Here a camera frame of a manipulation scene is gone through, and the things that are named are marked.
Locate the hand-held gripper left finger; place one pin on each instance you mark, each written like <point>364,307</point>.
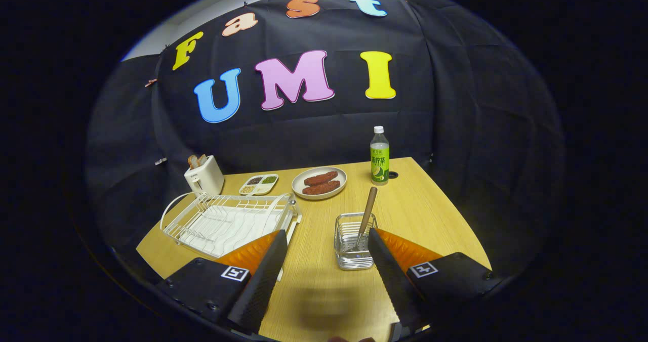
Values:
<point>260,281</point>

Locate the white divided snack tray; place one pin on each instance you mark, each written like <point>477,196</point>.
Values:
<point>258,185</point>

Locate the red-brown sausage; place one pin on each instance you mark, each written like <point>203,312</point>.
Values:
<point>321,188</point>
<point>321,178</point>

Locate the green label drink bottle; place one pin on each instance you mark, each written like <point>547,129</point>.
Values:
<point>379,165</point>

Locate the black backdrop cloth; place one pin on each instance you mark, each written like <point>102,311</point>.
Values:
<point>481,129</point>

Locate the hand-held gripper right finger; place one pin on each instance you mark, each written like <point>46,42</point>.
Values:
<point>392,276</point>

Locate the white plate with sausages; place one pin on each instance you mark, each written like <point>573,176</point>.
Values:
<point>304,193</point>

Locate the white toaster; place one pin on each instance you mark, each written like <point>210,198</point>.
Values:
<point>205,180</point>

